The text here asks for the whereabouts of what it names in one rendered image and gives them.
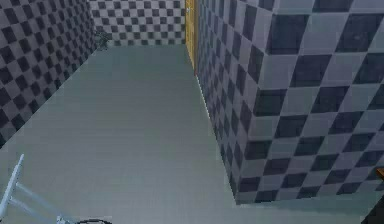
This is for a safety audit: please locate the yellow wooden room door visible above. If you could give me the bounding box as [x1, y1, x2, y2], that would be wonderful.
[184, 0, 200, 75]

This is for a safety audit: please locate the white metal rack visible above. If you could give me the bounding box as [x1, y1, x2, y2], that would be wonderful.
[0, 153, 73, 224]

